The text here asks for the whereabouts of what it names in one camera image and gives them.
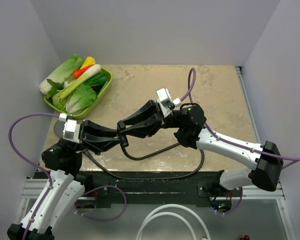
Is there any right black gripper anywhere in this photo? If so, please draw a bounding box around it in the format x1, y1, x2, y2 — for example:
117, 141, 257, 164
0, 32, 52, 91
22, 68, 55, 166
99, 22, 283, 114
117, 101, 182, 140

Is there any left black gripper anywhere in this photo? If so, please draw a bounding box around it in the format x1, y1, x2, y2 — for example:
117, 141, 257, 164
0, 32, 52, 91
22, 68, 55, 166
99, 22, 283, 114
59, 118, 124, 154

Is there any black angle valve fitting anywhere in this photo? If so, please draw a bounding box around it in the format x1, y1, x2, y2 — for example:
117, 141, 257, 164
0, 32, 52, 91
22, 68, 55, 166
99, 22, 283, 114
117, 130, 129, 148

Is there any black shower hose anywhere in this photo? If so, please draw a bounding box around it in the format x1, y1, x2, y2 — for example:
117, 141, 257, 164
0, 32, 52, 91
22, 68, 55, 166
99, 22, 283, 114
82, 142, 206, 180

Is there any grey shower head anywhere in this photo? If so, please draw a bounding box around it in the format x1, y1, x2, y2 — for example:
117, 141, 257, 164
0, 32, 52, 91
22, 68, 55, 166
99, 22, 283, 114
53, 120, 65, 138

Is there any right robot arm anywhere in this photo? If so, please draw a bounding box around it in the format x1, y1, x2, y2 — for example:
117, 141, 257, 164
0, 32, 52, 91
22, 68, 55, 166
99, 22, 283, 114
117, 100, 283, 197

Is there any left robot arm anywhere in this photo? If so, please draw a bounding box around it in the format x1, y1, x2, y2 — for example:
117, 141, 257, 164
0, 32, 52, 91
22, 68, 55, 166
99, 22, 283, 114
7, 114, 94, 240

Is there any green lettuce toy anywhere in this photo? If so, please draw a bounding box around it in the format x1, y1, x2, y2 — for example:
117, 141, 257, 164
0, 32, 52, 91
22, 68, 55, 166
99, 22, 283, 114
52, 84, 97, 114

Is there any green plastic tray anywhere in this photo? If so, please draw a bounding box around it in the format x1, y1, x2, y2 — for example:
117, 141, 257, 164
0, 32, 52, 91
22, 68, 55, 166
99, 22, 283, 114
43, 68, 113, 120

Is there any white leek toy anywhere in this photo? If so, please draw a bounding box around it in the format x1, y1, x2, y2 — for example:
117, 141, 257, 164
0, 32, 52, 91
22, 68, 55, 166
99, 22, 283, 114
56, 64, 102, 99

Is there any dark green vegetable toy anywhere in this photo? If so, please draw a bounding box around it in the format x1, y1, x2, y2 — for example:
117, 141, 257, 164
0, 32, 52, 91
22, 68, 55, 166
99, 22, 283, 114
83, 72, 108, 88

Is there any orange carrot toy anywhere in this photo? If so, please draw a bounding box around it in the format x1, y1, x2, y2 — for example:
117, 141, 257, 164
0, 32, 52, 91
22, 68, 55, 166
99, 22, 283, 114
72, 65, 92, 79

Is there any napa cabbage toy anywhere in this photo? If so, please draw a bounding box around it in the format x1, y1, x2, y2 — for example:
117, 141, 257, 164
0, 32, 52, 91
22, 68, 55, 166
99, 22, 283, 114
39, 54, 84, 95

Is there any yellow pepper toy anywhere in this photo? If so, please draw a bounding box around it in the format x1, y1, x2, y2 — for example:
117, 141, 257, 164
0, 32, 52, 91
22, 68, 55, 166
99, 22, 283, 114
80, 56, 96, 70

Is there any red small object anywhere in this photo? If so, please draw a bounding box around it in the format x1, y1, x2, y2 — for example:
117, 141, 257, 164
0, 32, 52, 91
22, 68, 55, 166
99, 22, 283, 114
239, 235, 250, 240

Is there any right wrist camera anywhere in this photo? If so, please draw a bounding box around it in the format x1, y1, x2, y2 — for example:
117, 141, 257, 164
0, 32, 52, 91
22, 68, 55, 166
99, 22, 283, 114
156, 88, 182, 118

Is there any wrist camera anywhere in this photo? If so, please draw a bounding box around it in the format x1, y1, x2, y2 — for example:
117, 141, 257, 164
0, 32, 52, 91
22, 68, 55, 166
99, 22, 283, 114
156, 88, 182, 118
58, 113, 81, 144

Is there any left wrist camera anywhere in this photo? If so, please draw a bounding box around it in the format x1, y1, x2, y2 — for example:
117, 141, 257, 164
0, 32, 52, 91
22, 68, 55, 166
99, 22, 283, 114
58, 113, 81, 144

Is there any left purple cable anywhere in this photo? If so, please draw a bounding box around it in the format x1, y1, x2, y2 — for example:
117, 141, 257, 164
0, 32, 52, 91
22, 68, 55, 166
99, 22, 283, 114
8, 112, 128, 240

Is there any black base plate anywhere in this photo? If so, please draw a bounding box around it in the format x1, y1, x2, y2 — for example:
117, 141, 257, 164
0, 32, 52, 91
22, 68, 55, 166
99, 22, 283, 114
74, 171, 243, 210

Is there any white hose loop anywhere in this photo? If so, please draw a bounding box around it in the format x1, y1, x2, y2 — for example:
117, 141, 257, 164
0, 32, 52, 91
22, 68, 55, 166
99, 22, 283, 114
135, 204, 211, 240

